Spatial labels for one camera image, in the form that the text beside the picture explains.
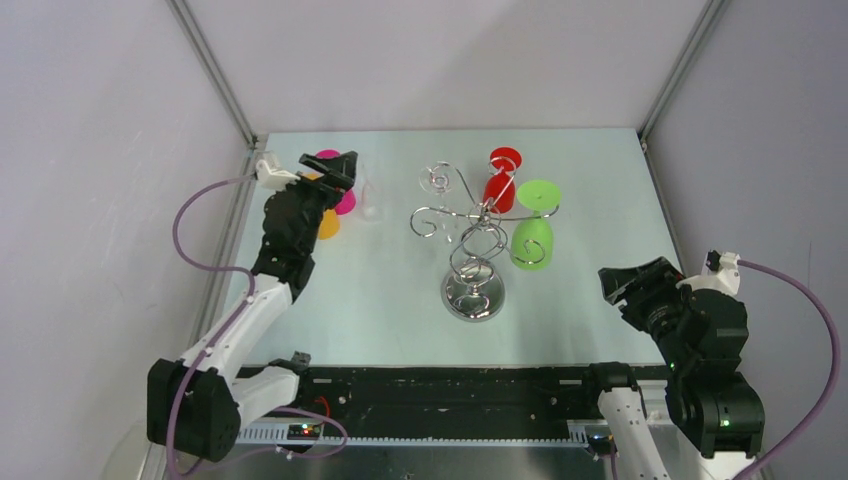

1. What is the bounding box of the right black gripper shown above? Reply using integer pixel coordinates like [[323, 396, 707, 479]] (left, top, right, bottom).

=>
[[598, 253, 692, 368]]

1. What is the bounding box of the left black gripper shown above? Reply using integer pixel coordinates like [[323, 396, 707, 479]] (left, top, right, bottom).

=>
[[279, 153, 357, 254]]

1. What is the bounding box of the clear champagne flute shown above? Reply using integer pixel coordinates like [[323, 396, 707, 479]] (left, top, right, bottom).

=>
[[359, 156, 384, 223]]

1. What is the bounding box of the orange wine glass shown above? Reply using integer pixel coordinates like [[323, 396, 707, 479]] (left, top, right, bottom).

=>
[[318, 208, 340, 240]]

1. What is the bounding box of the clear wine glass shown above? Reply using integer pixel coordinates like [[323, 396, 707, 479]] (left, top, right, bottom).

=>
[[419, 163, 459, 245]]

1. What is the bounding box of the green wine glass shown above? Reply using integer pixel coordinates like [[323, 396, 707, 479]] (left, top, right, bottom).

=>
[[510, 179, 562, 271]]

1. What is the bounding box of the red wine glass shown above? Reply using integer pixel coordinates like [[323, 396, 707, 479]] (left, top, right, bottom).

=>
[[483, 146, 522, 214]]

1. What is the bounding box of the chrome wine glass rack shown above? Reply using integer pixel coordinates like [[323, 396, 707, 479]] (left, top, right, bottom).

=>
[[409, 162, 530, 323]]

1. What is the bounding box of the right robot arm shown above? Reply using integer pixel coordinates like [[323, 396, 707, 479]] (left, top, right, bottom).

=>
[[581, 251, 765, 479]]

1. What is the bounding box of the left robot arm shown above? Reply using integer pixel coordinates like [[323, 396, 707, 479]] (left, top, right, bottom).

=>
[[146, 151, 359, 462]]

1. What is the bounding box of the pink wine glass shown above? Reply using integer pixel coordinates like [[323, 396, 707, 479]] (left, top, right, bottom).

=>
[[315, 149, 356, 215]]

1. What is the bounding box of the right circuit board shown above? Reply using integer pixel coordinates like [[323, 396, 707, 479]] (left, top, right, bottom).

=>
[[586, 435, 615, 458]]

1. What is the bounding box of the circuit board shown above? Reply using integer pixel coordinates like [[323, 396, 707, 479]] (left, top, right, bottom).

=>
[[586, 435, 615, 458], [286, 423, 323, 442]]

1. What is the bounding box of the left circuit board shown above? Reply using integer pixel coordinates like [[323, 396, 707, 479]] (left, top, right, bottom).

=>
[[286, 423, 323, 442]]

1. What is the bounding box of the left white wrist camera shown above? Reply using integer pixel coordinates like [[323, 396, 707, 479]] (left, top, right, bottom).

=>
[[255, 151, 300, 191]]

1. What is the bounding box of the left aluminium frame post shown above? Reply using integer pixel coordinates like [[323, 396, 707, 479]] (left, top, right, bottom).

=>
[[166, 0, 258, 148]]

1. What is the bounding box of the aluminium frame post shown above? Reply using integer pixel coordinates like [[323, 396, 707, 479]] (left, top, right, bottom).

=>
[[166, 0, 258, 148], [638, 0, 731, 151]]

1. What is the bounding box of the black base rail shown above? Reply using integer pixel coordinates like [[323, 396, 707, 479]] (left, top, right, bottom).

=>
[[292, 362, 642, 443]]

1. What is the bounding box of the right aluminium frame post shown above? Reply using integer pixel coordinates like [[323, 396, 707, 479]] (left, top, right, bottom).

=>
[[638, 0, 731, 151]]

